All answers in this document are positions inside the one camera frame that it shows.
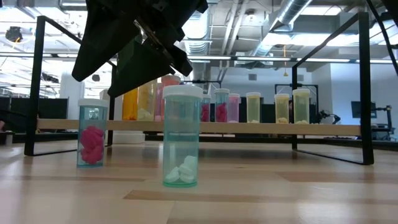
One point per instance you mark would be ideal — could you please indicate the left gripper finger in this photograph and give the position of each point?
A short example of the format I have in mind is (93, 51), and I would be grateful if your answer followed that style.
(140, 70)
(102, 37)

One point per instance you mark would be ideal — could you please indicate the large orange pill bottle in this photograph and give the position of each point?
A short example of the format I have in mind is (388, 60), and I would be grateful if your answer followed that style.
(130, 105)

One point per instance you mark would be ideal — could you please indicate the pink pill bottle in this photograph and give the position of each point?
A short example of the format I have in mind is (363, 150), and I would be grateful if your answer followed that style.
(234, 109)
(159, 105)

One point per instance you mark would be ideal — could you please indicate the teal pill bottle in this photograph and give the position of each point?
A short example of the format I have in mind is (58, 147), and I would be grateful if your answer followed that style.
(182, 149)

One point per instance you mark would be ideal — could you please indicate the black round ceiling device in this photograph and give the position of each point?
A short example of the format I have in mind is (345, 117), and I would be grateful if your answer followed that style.
(14, 34)

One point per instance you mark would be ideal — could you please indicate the dark computer monitor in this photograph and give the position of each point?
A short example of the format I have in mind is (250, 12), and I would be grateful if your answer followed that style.
(362, 109)

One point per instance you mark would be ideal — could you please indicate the silver ceiling duct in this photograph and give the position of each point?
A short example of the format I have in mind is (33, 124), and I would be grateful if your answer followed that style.
(290, 12)
(196, 31)

